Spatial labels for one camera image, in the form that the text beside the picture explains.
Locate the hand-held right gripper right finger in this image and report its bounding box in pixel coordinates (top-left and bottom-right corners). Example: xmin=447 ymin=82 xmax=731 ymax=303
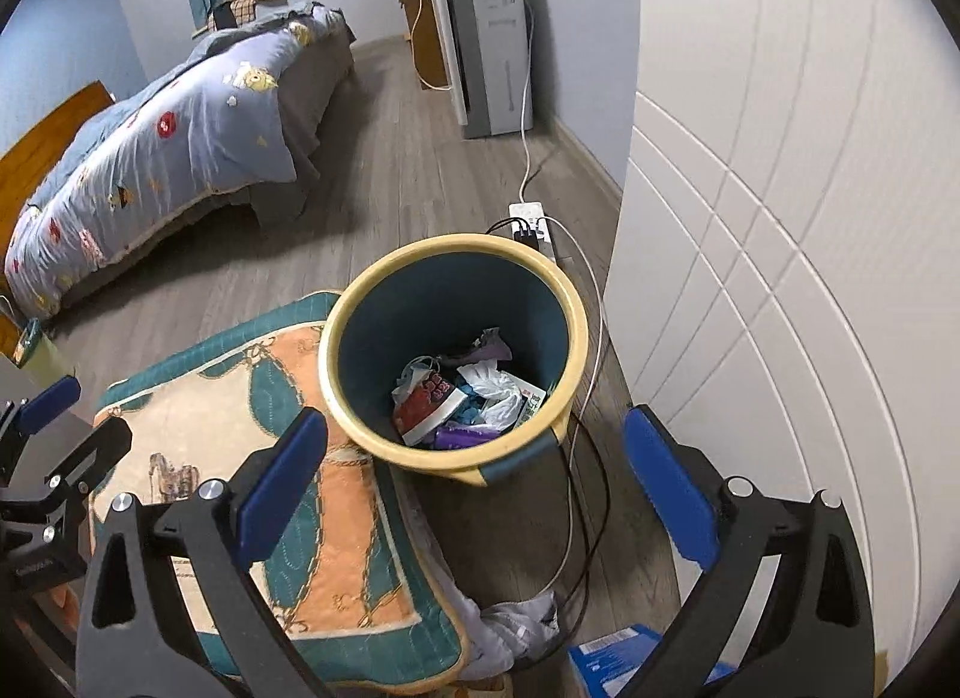
xmin=622 ymin=404 xmax=878 ymax=698

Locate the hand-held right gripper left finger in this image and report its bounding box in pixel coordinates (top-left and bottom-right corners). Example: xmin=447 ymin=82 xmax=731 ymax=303
xmin=75 ymin=405 xmax=332 ymax=698

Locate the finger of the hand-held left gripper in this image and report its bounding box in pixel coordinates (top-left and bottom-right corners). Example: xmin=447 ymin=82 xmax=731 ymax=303
xmin=41 ymin=415 xmax=134 ymax=519
xmin=0 ymin=374 xmax=82 ymax=470

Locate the white green medicine box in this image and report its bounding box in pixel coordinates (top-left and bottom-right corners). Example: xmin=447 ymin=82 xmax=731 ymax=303
xmin=517 ymin=383 xmax=552 ymax=429

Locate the red snack box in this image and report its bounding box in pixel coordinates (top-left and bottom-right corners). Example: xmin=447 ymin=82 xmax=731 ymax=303
xmin=394 ymin=372 xmax=470 ymax=444

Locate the clear plastic bag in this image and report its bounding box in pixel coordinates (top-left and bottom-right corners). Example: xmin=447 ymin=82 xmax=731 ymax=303
xmin=391 ymin=357 xmax=451 ymax=406

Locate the purple carton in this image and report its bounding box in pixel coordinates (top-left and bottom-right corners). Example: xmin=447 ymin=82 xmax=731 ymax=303
xmin=431 ymin=422 xmax=503 ymax=450

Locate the blue paper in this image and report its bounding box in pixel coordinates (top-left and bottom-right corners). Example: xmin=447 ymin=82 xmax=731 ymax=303
xmin=454 ymin=383 xmax=488 ymax=429

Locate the white plastic bag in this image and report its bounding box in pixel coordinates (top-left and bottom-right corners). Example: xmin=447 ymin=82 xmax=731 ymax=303
xmin=457 ymin=360 xmax=526 ymax=429

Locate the small purple wrapper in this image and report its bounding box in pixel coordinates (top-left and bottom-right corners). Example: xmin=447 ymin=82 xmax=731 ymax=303
xmin=450 ymin=326 xmax=515 ymax=369

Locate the yellow rimmed teal trash bin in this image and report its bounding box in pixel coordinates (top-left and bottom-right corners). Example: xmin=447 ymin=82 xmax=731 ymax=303
xmin=319 ymin=233 xmax=590 ymax=490

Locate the small teal box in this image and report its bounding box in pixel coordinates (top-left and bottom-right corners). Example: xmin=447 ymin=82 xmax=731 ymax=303
xmin=11 ymin=319 xmax=46 ymax=369

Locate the teal orange patterned mat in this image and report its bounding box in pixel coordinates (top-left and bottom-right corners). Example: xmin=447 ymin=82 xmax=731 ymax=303
xmin=90 ymin=290 xmax=473 ymax=695

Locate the blue cardboard box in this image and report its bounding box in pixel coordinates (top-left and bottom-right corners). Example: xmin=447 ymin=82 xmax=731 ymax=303
xmin=568 ymin=623 xmax=740 ymax=698

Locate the white grey cloth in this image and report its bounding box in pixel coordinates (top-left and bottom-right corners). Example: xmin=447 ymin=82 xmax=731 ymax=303
xmin=450 ymin=589 xmax=563 ymax=680

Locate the white panelled wardrobe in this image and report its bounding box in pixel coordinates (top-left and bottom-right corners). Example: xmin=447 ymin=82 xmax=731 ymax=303
xmin=604 ymin=0 xmax=960 ymax=676

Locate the wooden headboard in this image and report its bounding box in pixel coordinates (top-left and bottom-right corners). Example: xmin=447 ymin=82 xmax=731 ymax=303
xmin=0 ymin=81 xmax=117 ymax=249

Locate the white power strip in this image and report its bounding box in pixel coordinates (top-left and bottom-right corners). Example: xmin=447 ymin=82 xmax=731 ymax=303
xmin=508 ymin=201 xmax=560 ymax=264

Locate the bed with blue duvet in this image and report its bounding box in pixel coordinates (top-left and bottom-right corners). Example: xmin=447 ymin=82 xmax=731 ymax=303
xmin=4 ymin=6 xmax=353 ymax=320

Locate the plaid cloth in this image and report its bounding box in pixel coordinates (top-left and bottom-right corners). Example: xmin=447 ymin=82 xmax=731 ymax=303
xmin=210 ymin=0 xmax=260 ymax=31

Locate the white air purifier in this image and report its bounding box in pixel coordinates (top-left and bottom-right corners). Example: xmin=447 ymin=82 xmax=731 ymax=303
xmin=431 ymin=0 xmax=535 ymax=140

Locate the wooden cabinet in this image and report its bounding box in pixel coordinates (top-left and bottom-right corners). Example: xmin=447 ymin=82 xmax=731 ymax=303
xmin=399 ymin=0 xmax=451 ymax=91

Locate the black cable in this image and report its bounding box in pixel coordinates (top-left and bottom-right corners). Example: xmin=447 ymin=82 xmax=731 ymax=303
xmin=555 ymin=428 xmax=612 ymax=616

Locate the white charging cable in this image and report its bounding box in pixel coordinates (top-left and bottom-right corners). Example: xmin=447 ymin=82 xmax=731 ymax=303
xmin=540 ymin=218 xmax=608 ymax=594

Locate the white power cable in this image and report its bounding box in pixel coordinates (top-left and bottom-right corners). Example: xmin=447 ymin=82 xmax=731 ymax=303
xmin=516 ymin=0 xmax=539 ymax=208

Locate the cream cable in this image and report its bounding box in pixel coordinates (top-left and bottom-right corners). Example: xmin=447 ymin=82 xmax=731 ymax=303
xmin=407 ymin=0 xmax=451 ymax=91

